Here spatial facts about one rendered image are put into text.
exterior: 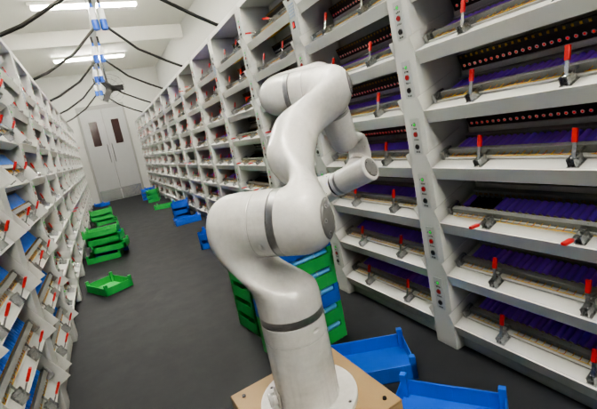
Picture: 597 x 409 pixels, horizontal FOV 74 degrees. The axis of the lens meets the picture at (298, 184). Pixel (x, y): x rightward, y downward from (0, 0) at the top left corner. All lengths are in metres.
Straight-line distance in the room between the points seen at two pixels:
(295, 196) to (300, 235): 0.06
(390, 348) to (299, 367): 0.95
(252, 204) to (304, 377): 0.32
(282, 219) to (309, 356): 0.26
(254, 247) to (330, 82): 0.41
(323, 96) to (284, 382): 0.57
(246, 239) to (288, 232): 0.08
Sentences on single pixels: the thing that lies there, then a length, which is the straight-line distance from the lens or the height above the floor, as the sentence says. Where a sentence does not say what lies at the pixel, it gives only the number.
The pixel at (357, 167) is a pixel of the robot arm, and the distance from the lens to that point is 1.29.
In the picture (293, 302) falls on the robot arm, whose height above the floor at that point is 0.61.
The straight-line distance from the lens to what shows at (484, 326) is 1.58.
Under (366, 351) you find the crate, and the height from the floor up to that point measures 0.00.
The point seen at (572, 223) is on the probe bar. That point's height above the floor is 0.52.
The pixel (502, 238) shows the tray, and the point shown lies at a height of 0.46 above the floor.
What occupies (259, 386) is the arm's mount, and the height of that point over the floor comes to 0.38.
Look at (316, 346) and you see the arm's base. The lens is 0.76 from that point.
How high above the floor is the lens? 0.90
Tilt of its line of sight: 8 degrees down
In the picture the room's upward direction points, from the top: 11 degrees counter-clockwise
